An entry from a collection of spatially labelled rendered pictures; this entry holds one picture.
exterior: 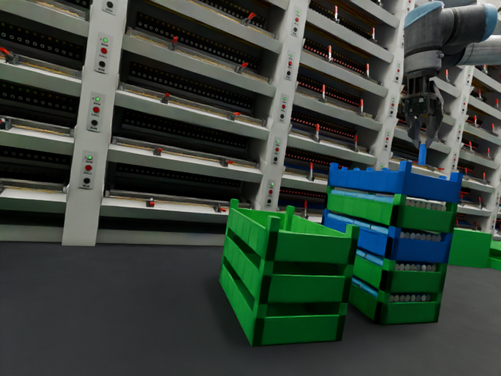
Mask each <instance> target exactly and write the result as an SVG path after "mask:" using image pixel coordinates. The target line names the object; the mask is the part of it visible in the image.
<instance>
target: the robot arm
mask: <svg viewBox="0 0 501 376"><path fill-rule="evenodd" d="M443 7H444V4H443V2H442V1H432V2H429V3H426V4H423V5H421V6H419V7H416V8H415V9H414V10H412V11H410V12H409V13H408V14H407V15H406V17H405V19H404V29H403V30H404V60H403V74H404V75H405V76H407V96H406V97H402V98H401V116H406V124H407V125H408V127H409V129H408V130H407V136H408V137H409V138H411V139H412V142H413V143H414V145H415V147H416V148H420V144H421V141H420V135H421V134H420V127H421V126H422V121H421V120H419V119H417V118H420V116H421V115H424V114H427V115H428V116H429V117H428V119H427V120H426V136H427V139H426V148H428V147H430V146H431V144H432V142H433V140H434V139H435V136H436V134H437V132H438V130H439V128H440V126H441V123H442V121H443V118H444V111H443V108H442V107H443V104H444V100H443V98H442V96H441V94H440V92H439V90H438V88H437V86H436V84H435V82H434V81H429V79H430V78H433V77H435V76H437V70H439V69H440V68H441V67H449V66H479V65H501V35H492V33H493V32H494V30H495V28H496V26H497V21H498V11H497V8H496V7H495V6H494V5H493V4H478V5H471V6H464V7H451V8H445V9H443ZM403 103H404V112H403Z"/></svg>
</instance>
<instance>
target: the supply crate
mask: <svg viewBox="0 0 501 376"><path fill-rule="evenodd" d="M411 170H412V162H409V161H400V165H399V170H398V171H362V170H338V163H331V164H330V172H329V177H328V181H327V186H331V187H339V188H344V189H353V190H358V191H363V192H372V193H378V194H384V195H394V194H395V193H396V194H402V195H407V197H408V198H419V199H426V200H433V201H444V202H452V203H457V204H458V203H459V196H460V192H461V183H462V178H463V173H460V172H451V175H450V180H445V179H441V178H434V177H430V176H426V175H419V174H415V173H411Z"/></svg>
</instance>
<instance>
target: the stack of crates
mask: <svg viewBox="0 0 501 376"><path fill-rule="evenodd" d="M238 204H239V200H238V199H234V198H232V199H230V208H229V213H228V218H227V229H226V234H225V238H224V248H223V254H222V259H221V268H220V274H219V279H218V280H219V282H220V284H221V286H222V288H223V290H224V292H225V294H226V296H227V298H228V300H229V302H230V304H231V306H232V308H233V310H234V312H235V314H236V316H237V318H238V320H239V322H240V324H241V326H242V329H243V331H244V332H245V335H246V337H247V338H248V341H249V343H250V345H251V347H255V346H267V345H288V344H299V343H311V342H332V341H342V336H343V331H344V323H345V318H346V312H347V303H348V299H349V294H350V286H351V281H352V276H353V267H354V263H355V258H356V249H357V244H358V239H359V231H360V226H358V225H351V224H347V226H346V231H345V233H342V232H340V231H337V230H334V229H332V228H328V227H326V226H323V225H320V224H318V223H315V222H312V221H309V220H307V219H304V218H301V217H299V216H296V215H294V209H295V207H294V206H289V205H287V207H286V213H278V212H271V211H264V210H251V209H244V208H238ZM234 233H235V234H236V235H234ZM330 263H331V264H340V268H339V269H338V268H336V267H334V266H333V265H331V264H330ZM332 303H334V304H332Z"/></svg>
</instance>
